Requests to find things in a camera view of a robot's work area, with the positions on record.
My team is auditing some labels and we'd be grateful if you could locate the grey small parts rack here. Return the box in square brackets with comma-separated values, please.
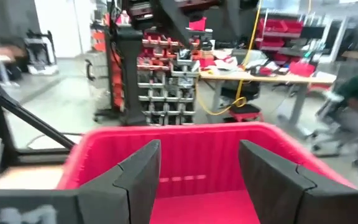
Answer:
[135, 30, 200, 126]

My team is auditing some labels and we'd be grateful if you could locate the black equipment cart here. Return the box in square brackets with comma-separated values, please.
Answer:
[23, 29, 59, 76]

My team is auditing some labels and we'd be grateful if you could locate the yellow cable on cart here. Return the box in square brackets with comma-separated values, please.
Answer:
[195, 0, 263, 116]

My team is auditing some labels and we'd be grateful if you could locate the black support column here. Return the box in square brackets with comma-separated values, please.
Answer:
[115, 24, 149, 126]

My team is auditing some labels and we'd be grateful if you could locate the office chair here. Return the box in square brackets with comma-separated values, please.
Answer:
[309, 91, 358, 158]

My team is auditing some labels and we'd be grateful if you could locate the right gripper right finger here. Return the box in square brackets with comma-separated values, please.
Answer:
[238, 139, 358, 224]

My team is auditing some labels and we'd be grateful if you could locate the red bin shelf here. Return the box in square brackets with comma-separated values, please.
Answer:
[256, 17, 306, 63]

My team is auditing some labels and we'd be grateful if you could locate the red and black creeper cart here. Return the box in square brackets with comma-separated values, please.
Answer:
[227, 103, 264, 123]

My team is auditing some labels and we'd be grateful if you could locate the red plastic bin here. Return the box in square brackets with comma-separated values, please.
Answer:
[56, 121, 358, 224]

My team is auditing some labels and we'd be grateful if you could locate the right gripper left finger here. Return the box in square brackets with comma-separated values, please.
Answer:
[0, 139, 162, 224]

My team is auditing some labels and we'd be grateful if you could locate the small red bin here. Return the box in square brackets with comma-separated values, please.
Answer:
[289, 60, 317, 77]

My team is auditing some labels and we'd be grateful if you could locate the wooden desk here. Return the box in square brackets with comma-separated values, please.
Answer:
[199, 70, 337, 131]

